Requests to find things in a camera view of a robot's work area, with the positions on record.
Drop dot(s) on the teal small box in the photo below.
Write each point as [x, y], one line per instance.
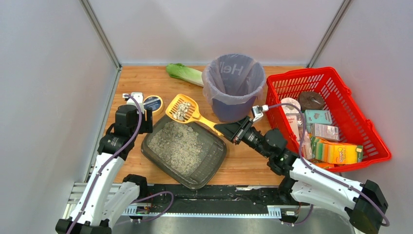
[318, 116]

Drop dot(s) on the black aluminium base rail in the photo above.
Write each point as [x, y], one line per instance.
[147, 203]

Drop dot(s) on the brown round disc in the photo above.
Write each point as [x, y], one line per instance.
[310, 100]

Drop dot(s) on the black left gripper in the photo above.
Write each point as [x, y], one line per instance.
[147, 120]

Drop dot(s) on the blue trash bin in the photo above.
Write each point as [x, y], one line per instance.
[232, 113]

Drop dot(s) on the red plastic basket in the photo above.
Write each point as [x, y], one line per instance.
[353, 126]

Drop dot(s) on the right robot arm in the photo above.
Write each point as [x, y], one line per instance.
[362, 203]

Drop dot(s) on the translucent bin liner bag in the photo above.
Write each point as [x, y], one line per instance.
[233, 79]

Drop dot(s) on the yellow round sponge tin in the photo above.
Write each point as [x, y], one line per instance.
[155, 103]

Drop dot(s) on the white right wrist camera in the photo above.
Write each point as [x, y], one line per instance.
[258, 112]

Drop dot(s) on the grey transparent litter box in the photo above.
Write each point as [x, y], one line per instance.
[189, 153]

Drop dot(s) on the grey pink packet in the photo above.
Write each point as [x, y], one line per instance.
[327, 132]

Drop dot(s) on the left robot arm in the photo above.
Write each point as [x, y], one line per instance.
[103, 161]

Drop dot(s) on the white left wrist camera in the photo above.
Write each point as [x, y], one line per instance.
[136, 99]

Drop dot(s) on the pink white packet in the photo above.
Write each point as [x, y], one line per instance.
[296, 124]

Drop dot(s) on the white toilet paper roll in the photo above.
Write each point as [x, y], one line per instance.
[292, 107]

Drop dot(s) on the green napa cabbage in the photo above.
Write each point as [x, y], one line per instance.
[180, 71]

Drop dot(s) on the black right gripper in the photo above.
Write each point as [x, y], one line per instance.
[241, 130]

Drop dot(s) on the yellow orange sponge pack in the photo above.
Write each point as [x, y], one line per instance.
[336, 153]

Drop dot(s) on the yellow litter scoop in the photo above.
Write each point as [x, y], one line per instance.
[184, 109]

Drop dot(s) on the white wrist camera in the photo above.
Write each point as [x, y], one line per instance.
[136, 99]
[258, 112]

